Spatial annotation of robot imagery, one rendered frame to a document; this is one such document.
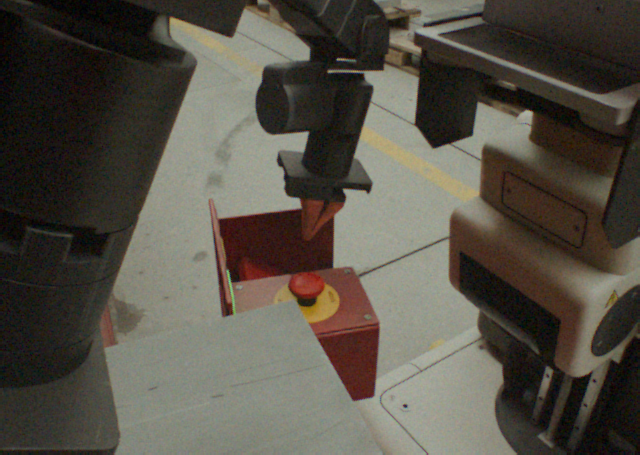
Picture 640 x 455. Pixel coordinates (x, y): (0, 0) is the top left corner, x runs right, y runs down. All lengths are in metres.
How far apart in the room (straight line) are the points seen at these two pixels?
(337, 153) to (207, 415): 0.43
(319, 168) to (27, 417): 0.54
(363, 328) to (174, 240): 1.58
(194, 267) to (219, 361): 1.73
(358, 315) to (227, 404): 0.39
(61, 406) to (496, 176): 0.67
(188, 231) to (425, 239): 0.83
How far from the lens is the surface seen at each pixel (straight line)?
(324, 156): 0.68
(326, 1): 0.63
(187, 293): 1.96
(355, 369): 0.71
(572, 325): 0.77
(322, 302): 0.69
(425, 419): 1.24
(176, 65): 0.17
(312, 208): 0.71
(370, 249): 2.11
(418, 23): 3.67
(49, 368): 0.21
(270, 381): 0.32
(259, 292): 0.71
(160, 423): 0.31
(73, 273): 0.18
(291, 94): 0.61
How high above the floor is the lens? 1.23
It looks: 34 degrees down
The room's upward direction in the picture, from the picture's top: straight up
